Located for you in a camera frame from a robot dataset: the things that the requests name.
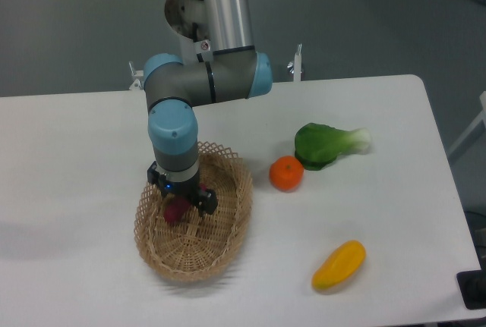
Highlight black cable on pedestal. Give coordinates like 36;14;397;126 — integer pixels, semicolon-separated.
191;22;208;63

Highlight purple sweet potato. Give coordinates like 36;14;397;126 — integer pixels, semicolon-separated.
163;195;196;225

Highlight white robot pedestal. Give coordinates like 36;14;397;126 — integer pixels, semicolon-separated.
164;0;213;64

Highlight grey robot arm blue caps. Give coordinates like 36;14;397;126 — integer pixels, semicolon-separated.
141;0;273;215

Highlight white frame at right edge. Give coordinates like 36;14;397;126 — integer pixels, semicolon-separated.
447;92;485;163

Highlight green bok choy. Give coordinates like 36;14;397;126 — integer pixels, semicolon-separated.
294;123;372;171

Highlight black device at table edge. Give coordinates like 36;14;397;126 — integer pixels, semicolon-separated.
456;270;485;310

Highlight yellow mango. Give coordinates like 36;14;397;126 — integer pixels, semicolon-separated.
311;240;367;291

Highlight orange tangerine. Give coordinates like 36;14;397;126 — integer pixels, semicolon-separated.
269;156;305;191

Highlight woven wicker basket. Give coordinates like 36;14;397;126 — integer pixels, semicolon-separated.
134;142;253;282

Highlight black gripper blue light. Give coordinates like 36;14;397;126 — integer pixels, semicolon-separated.
147;161;218;216

